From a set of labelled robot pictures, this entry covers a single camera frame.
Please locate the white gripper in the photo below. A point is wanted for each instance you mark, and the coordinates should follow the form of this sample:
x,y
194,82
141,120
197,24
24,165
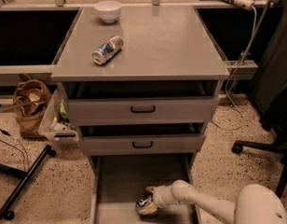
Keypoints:
x,y
161,196

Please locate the blue pepsi can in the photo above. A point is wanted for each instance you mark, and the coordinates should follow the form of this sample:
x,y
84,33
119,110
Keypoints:
x,y
107,50
145,206

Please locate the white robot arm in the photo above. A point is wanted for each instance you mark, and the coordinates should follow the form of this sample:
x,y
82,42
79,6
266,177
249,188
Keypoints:
x,y
255,204

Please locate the grey bottom drawer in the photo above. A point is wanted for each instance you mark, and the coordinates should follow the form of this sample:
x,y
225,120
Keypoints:
x,y
120,181

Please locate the grey drawer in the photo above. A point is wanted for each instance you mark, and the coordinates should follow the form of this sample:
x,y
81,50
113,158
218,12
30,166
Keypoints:
x,y
120,181
141,111
141,144

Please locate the grey middle drawer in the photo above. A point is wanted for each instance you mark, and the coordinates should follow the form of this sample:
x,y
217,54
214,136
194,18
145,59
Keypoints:
x,y
141,144

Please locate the grey drawer cabinet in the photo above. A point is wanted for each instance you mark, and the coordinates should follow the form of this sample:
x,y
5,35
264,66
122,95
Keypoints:
x,y
166,54

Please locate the grey top drawer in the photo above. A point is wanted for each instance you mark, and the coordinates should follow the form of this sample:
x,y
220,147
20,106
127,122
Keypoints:
x,y
141,111

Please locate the blue pepsi can on counter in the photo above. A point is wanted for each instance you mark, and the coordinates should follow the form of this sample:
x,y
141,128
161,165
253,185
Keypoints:
x,y
107,50

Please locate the clear plastic storage bin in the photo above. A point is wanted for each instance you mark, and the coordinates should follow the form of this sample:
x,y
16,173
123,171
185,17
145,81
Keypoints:
x,y
58,132

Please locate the black rolling stand leg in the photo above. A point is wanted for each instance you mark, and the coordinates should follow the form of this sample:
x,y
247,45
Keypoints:
x,y
24,177

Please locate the white ceramic bowl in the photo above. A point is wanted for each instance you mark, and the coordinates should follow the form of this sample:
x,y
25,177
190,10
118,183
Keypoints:
x,y
108,11

